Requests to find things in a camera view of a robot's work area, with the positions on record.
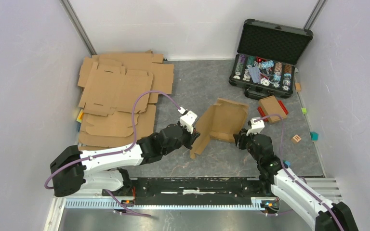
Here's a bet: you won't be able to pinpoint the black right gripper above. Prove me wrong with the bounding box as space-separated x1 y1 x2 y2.
232 128 261 165

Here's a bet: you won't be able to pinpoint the brown cardboard box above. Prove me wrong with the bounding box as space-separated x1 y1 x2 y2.
189 98 249 159
258 95 288 124

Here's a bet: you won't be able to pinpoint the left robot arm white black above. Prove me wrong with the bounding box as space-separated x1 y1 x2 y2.
50 124 200 197

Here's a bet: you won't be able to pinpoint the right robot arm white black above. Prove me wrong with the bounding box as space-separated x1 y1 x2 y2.
233 128 358 231

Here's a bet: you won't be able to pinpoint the red flat block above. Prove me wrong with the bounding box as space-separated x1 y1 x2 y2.
257 100 290 122

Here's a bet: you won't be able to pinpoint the wooden letter cube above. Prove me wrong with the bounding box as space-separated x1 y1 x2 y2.
291 134 302 144

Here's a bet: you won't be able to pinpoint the teal cube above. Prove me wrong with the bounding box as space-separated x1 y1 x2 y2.
310 131 319 142

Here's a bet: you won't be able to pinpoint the black poker chip case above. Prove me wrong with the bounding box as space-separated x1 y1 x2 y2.
228 19 314 100

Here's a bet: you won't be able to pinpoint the small wooden block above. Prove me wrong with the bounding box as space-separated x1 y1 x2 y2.
295 82 302 92

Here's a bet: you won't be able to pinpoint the stack of flat cardboard sheets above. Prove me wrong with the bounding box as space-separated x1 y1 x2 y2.
78 51 174 150

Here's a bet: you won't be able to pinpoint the colourful blocks under cardboard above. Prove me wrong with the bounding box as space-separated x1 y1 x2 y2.
76 109 84 132

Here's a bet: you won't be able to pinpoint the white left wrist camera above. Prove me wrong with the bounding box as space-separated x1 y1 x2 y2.
178 107 198 134

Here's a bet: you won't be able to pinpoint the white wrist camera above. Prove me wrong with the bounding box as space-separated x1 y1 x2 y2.
247 117 265 135
178 107 198 134

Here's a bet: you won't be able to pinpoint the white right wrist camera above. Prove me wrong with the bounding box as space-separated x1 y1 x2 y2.
247 117 265 135

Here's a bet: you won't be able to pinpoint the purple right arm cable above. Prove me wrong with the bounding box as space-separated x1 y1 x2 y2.
252 113 347 231

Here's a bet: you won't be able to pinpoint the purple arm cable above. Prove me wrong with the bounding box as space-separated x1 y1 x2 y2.
44 90 185 218
252 113 347 231

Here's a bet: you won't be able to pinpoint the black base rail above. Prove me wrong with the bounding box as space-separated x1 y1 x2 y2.
112 177 274 205

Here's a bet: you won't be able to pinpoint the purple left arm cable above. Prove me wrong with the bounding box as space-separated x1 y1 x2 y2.
44 90 185 218

